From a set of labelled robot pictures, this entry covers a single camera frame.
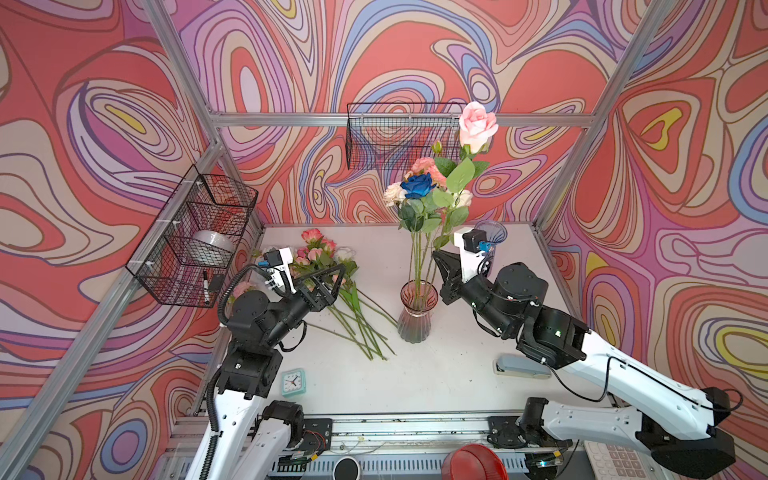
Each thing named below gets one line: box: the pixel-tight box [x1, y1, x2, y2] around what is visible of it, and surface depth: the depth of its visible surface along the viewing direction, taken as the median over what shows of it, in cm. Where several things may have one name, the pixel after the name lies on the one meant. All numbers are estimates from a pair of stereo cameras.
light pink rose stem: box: [431, 102, 499, 288], surface depth 42 cm
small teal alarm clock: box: [281, 368, 307, 397], surface depth 82 cm
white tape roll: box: [191, 230, 236, 257], surface depth 73 cm
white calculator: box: [584, 440, 648, 480], surface depth 69 cm
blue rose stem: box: [398, 173, 437, 295], surface depth 68 cm
